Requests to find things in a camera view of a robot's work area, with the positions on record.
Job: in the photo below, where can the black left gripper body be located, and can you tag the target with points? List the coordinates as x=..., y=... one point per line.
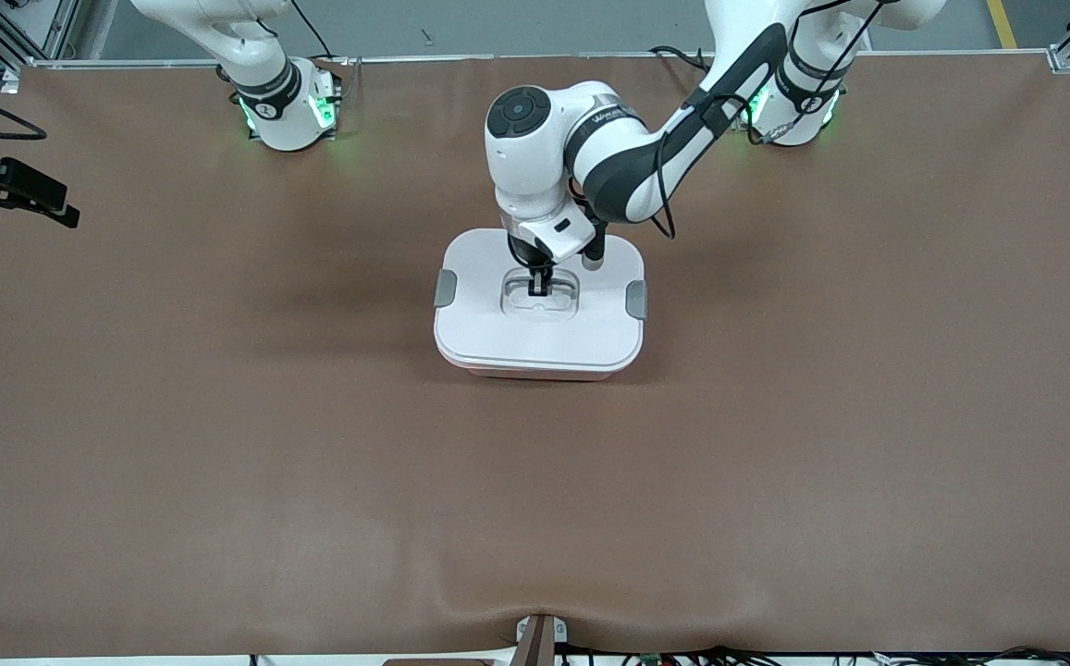
x=522, y=250

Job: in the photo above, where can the white box lid grey latches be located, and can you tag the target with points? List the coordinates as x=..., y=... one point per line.
x=479, y=333

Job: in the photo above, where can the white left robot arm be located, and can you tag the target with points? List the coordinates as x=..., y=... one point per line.
x=525, y=176

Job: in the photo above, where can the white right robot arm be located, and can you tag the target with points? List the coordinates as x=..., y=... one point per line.
x=285, y=120

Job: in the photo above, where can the pink plastic storage box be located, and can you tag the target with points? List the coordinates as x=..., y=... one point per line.
x=544, y=375

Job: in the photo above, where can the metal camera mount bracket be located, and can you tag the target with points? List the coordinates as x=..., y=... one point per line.
x=534, y=643

